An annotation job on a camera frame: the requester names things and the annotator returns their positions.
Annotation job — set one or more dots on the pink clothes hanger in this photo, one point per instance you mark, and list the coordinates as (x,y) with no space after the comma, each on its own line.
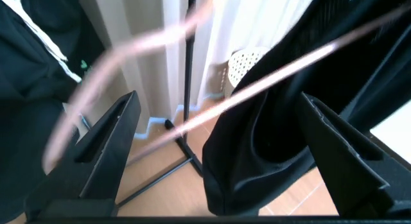
(257,86)

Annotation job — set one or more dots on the black shorts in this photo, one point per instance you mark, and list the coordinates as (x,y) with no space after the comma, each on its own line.
(25,89)

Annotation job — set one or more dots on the black garment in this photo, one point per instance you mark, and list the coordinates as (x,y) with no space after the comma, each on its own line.
(337,73)

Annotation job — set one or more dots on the beige curtain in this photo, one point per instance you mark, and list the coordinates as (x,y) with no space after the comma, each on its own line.
(151,73)

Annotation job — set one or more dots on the black clothes rack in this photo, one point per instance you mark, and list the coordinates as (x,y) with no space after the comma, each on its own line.
(188,73)

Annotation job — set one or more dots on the white laundry basket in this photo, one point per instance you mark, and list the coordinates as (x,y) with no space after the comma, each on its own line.
(244,63)

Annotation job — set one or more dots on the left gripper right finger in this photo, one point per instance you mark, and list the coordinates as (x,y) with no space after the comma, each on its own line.
(346,172)

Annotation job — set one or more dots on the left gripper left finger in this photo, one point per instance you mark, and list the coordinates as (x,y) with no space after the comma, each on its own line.
(96,169)

